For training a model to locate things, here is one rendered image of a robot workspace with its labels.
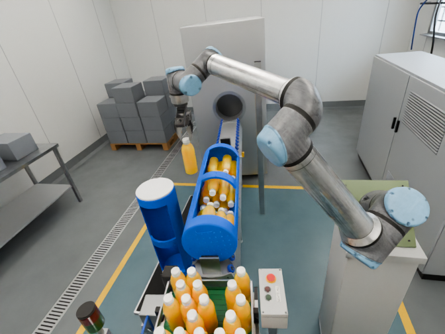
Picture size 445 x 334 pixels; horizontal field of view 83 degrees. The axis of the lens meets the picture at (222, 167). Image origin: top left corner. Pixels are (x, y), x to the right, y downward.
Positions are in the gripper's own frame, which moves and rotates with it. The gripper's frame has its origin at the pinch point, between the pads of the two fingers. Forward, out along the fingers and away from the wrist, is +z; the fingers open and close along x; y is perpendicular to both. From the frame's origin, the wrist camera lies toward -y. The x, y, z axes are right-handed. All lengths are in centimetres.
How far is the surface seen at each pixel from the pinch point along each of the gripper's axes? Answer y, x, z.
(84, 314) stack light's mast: -80, 24, 24
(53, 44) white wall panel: 318, 278, -22
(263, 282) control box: -58, -38, 39
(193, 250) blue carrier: -36, -3, 46
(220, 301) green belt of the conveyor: -55, -18, 60
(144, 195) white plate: 15, 41, 50
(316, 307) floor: -9, -85, 149
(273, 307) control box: -68, -41, 38
